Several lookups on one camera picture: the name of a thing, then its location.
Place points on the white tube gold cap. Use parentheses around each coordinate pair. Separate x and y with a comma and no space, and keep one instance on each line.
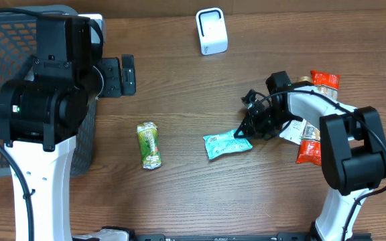
(293,131)

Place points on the green snack packet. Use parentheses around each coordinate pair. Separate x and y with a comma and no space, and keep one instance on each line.
(147,137)

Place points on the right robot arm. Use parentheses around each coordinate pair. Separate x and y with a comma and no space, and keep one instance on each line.
(353,148)

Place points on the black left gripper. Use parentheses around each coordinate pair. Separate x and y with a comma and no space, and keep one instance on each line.
(114,77)

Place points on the spaghetti pack red ends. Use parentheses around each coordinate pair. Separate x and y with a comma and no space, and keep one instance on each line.
(310,147)

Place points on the grey plastic shopping basket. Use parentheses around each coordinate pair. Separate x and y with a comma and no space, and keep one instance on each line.
(17,44)

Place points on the white barcode scanner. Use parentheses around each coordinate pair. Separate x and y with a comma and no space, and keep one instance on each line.
(212,31)

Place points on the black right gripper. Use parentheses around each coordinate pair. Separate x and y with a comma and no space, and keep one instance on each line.
(252,126)

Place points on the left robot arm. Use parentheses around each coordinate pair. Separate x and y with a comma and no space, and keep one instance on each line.
(40,118)

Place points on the teal wipes packet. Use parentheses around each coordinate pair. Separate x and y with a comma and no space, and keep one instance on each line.
(225,143)

